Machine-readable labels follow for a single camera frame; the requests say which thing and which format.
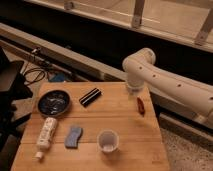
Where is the black cable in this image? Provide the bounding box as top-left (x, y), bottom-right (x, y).
top-left (21, 61), bottom-right (54, 86)

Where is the black equipment on left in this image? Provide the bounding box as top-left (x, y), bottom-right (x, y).
top-left (0, 46), bottom-right (33, 153)

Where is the translucent plastic cup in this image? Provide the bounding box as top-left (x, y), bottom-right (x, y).
top-left (97, 130), bottom-right (119, 153)

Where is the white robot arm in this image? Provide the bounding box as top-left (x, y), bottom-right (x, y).
top-left (122, 48), bottom-right (213, 129)

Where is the blue object on floor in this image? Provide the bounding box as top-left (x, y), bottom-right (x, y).
top-left (50, 74), bottom-right (66, 82)

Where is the blue sponge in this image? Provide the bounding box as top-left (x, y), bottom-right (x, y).
top-left (64, 126), bottom-right (83, 148)

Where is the black box with white stripe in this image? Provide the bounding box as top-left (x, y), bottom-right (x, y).
top-left (79, 88), bottom-right (101, 107)

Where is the red pocket knife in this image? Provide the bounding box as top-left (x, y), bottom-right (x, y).
top-left (137, 97), bottom-right (145, 116)

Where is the dark round bowl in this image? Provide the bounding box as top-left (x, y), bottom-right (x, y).
top-left (38, 90), bottom-right (71, 117)

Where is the white tube with cap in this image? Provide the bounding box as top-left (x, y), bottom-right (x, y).
top-left (35, 117), bottom-right (57, 160)

